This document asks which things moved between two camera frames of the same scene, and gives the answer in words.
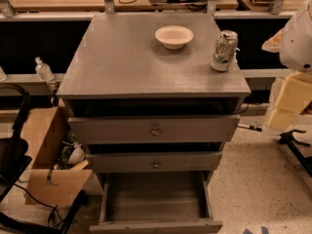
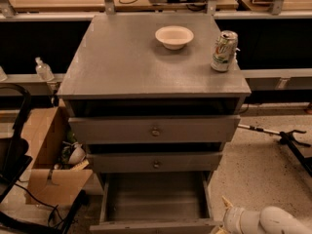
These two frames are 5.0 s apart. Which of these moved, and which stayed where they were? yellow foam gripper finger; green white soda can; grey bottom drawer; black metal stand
Moved: yellow foam gripper finger
Stayed: grey bottom drawer; green white soda can; black metal stand
